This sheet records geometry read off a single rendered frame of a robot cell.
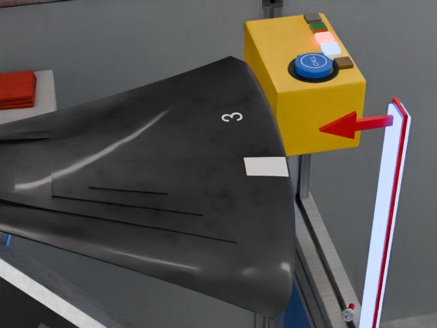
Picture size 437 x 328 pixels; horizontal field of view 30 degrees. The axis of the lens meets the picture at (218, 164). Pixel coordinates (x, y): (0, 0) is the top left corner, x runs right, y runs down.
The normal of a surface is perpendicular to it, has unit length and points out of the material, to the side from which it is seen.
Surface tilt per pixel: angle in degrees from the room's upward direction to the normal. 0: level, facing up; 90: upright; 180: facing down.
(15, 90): 0
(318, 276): 0
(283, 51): 0
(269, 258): 28
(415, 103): 90
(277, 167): 21
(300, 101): 90
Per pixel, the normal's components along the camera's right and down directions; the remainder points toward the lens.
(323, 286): -0.02, -0.78
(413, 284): 0.19, 0.61
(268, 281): 0.30, -0.43
